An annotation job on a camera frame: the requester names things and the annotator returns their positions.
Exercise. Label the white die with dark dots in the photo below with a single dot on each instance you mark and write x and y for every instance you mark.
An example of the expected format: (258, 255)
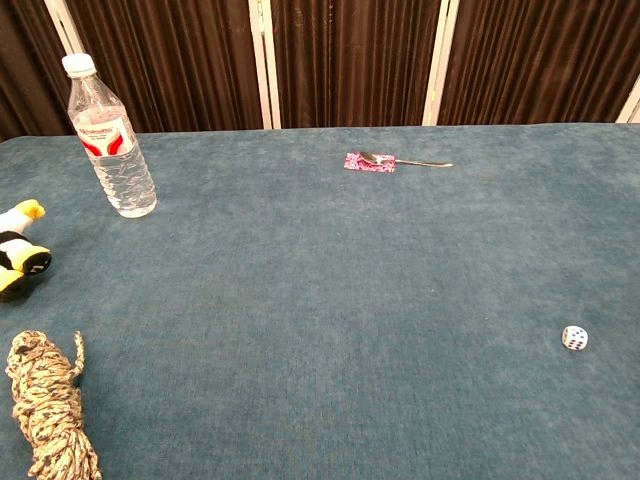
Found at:
(574, 338)

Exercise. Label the black yellow white plush toy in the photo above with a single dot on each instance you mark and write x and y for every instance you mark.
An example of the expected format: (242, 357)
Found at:
(17, 250)

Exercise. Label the clear plastic water bottle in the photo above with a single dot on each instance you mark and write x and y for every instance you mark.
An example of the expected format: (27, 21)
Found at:
(116, 150)

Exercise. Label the blue velvet tablecloth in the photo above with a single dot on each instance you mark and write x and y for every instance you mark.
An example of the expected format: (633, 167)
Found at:
(320, 310)

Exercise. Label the pink patterned rectangular packet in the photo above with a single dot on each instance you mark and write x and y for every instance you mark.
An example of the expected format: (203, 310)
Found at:
(360, 163)

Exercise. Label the dark brown pleated curtain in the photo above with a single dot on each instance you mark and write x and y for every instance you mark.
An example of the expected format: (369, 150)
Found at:
(350, 60)

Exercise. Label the white screen frame post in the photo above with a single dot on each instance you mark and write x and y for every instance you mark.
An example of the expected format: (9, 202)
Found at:
(264, 65)
(630, 107)
(440, 62)
(64, 25)

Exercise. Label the silver metal spoon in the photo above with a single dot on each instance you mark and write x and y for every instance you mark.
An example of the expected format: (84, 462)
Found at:
(400, 161)

